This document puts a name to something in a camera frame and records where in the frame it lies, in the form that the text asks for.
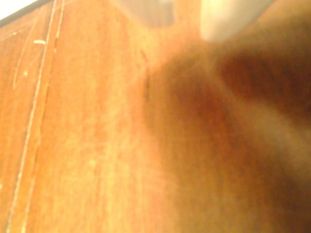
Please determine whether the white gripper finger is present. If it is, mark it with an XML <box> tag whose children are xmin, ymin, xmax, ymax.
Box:
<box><xmin>116</xmin><ymin>0</ymin><xmax>176</xmax><ymax>27</ymax></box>
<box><xmin>199</xmin><ymin>0</ymin><xmax>268</xmax><ymax>42</ymax></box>

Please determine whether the white paper sheet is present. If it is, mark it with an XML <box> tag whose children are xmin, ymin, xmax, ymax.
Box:
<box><xmin>0</xmin><ymin>0</ymin><xmax>37</xmax><ymax>20</ymax></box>

